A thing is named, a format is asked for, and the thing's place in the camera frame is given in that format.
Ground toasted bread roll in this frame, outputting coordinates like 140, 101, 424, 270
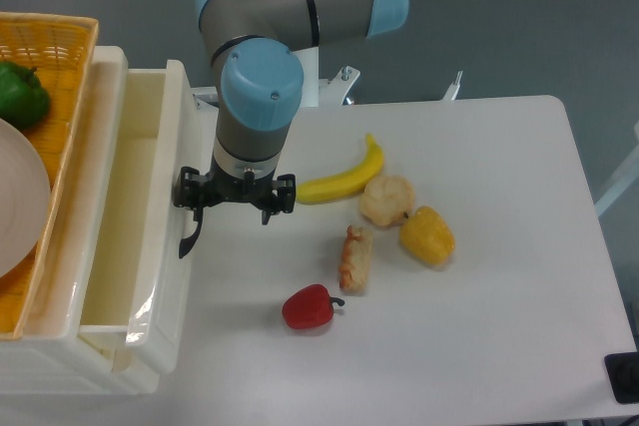
338, 225, 373, 293

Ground beige pastry bun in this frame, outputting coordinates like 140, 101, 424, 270
358, 175, 415, 227

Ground green bell pepper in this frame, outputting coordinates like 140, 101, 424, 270
1, 61, 51, 131

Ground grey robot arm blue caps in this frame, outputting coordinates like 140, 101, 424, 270
174, 0, 409, 221

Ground yellow woven basket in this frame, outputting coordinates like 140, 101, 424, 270
0, 10, 100, 340

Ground black device at table edge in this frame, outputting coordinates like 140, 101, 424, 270
604, 351, 639, 404

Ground yellow bell pepper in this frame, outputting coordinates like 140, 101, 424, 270
399, 206, 455, 267

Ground red bell pepper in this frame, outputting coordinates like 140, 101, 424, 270
282, 283, 345, 330

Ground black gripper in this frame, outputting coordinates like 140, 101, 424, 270
173, 166, 296, 225

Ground beige plate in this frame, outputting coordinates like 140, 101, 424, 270
1, 121, 50, 276

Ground white drawer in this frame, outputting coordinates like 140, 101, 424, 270
80, 60, 202, 373

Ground yellow banana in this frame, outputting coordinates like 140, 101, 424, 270
296, 133, 384, 205

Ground black top drawer handle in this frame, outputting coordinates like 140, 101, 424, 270
179, 208, 204, 258

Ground white plastic drawer cabinet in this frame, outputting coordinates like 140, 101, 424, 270
0, 44, 166, 395

